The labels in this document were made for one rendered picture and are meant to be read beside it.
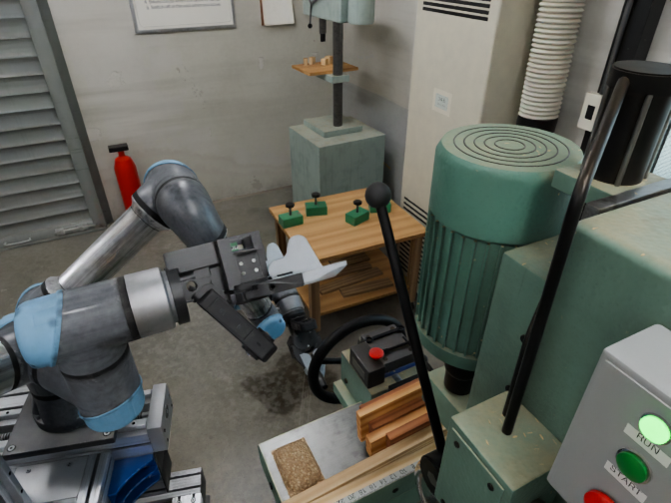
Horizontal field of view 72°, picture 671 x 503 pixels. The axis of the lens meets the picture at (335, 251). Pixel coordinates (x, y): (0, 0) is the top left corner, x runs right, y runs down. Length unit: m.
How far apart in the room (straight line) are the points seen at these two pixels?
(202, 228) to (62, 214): 2.73
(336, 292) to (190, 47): 1.94
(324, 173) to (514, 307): 2.43
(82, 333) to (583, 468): 0.48
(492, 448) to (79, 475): 0.97
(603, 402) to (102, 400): 0.51
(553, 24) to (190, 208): 1.46
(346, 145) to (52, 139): 1.87
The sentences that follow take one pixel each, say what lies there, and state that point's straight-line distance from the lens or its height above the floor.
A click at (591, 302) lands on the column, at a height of 1.46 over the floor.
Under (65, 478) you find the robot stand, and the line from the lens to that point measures 1.29.
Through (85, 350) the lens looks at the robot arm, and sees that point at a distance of 0.57.
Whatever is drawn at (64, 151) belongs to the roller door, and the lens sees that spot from 3.55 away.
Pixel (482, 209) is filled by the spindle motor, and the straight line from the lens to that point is 0.56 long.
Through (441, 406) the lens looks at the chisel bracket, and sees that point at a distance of 0.87.
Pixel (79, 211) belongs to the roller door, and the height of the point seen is 0.17.
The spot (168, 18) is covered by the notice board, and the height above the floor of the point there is 1.33.
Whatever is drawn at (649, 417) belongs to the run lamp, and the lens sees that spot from 0.36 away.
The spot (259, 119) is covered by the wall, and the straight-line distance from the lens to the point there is 3.71.
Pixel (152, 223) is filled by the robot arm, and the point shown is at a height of 1.18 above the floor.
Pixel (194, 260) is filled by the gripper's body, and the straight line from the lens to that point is 0.57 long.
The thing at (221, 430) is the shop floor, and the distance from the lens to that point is 2.15.
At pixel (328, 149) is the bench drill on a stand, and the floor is 0.68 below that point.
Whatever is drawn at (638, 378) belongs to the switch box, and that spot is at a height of 1.48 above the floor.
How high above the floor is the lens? 1.71
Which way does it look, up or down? 33 degrees down
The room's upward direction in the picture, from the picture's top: straight up
